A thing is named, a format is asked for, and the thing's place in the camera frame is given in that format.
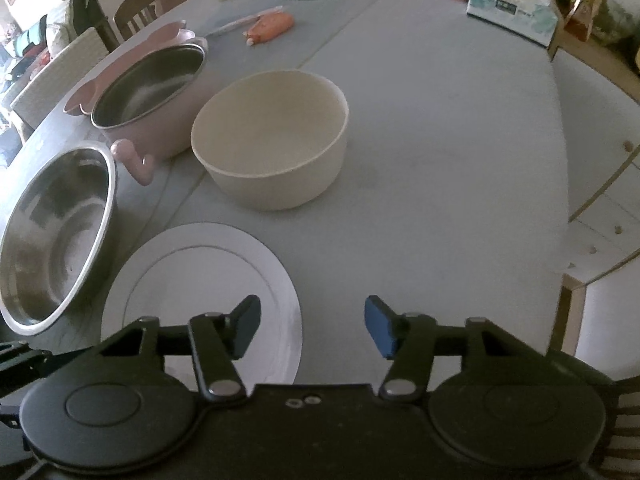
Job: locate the pile of clothes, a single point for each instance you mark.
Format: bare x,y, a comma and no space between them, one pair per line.
65,15

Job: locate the dark slatted chair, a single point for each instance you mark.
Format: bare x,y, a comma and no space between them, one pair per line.
585,365

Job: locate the amber bottle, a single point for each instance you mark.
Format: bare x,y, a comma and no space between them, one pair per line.
580,15

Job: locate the wooden chair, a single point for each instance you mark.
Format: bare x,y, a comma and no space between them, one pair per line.
140,7

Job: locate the white pen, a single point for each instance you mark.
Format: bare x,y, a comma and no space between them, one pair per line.
240,22

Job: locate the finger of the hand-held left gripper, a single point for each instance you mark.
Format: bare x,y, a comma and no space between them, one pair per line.
20,365

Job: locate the light upholstered chair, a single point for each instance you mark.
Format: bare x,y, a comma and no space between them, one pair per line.
60,75

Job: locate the stainless steel bowl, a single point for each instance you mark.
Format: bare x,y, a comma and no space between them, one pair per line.
50,240

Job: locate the pink pot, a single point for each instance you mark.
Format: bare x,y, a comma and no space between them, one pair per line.
170,125

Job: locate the cream bowl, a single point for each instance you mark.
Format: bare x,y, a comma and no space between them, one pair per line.
270,180

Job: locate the tissue box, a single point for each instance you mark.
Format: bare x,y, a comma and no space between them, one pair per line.
515,10

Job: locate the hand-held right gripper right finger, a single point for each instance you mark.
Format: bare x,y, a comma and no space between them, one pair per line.
380,327

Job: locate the orange packet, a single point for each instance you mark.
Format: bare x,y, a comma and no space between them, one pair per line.
272,27

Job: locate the white plate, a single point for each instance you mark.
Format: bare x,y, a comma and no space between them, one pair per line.
200,270

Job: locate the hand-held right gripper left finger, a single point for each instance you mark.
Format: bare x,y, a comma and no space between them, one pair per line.
247,325

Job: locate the white drawer cabinet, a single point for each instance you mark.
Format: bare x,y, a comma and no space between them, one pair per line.
600,125

